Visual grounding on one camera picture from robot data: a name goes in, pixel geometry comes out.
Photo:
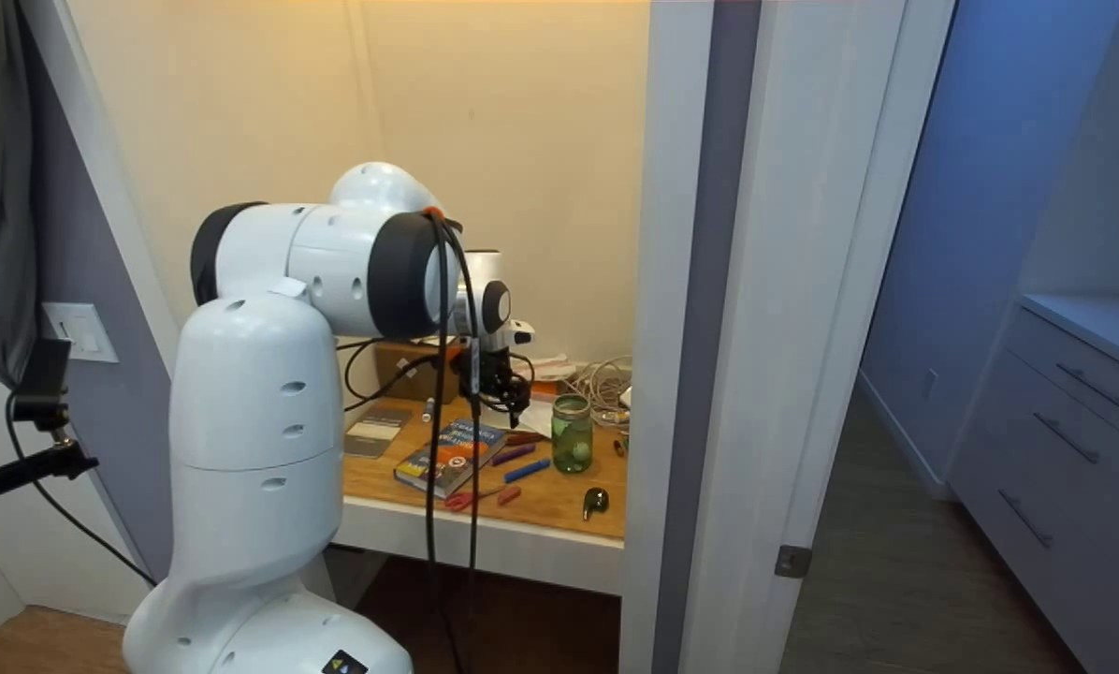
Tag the blue marker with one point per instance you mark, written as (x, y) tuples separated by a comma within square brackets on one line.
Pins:
[(531, 469)]

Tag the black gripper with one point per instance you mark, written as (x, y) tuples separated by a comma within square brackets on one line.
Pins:
[(491, 373)]

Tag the metal door strike plate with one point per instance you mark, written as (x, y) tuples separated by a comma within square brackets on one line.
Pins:
[(797, 560)]

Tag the green glass jar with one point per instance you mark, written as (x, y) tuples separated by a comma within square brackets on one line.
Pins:
[(570, 435)]

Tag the small black key fob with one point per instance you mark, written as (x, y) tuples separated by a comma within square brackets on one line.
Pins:
[(598, 503)]

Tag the white wall switch plate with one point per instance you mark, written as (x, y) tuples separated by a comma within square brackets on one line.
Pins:
[(82, 330)]

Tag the purple marker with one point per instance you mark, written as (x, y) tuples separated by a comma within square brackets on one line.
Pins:
[(513, 455)]

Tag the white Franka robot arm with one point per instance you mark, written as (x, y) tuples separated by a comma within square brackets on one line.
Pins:
[(260, 435)]

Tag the white and orange envelope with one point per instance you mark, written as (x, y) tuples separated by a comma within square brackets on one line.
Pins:
[(545, 404)]

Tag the white dresser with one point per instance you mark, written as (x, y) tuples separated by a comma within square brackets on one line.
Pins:
[(1065, 498)]

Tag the colourful hardcover book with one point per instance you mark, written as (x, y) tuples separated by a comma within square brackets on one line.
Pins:
[(447, 459)]

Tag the brown cardboard box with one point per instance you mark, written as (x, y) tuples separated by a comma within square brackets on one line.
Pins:
[(400, 367)]

